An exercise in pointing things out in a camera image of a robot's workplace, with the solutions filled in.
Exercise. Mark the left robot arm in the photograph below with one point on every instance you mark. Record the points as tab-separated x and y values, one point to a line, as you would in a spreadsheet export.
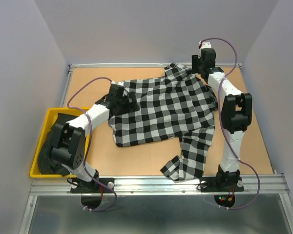
88	121

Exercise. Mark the yellow plastic bin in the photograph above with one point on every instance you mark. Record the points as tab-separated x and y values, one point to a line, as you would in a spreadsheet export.
39	151

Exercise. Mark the black white checkered shirt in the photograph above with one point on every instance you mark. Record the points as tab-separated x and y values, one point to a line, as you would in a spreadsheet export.
176	105

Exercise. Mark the aluminium front rail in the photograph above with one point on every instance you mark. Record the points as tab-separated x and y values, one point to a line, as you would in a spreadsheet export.
160	185

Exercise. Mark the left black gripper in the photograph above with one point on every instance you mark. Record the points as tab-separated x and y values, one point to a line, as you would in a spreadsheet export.
131	107

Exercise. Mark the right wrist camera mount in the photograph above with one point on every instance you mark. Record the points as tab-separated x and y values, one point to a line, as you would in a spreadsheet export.
204	45

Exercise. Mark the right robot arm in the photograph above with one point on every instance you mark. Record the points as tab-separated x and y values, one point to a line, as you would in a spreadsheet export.
235	115

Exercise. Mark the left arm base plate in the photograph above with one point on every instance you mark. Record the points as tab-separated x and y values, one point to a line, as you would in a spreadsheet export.
81	187

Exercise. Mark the dark shirt in bin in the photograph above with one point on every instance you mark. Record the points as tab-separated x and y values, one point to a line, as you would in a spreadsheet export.
45	164

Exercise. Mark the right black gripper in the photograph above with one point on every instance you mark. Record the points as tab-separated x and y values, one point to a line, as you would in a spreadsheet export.
195	60

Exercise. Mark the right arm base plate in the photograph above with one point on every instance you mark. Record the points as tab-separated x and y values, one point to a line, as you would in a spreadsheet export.
211	185

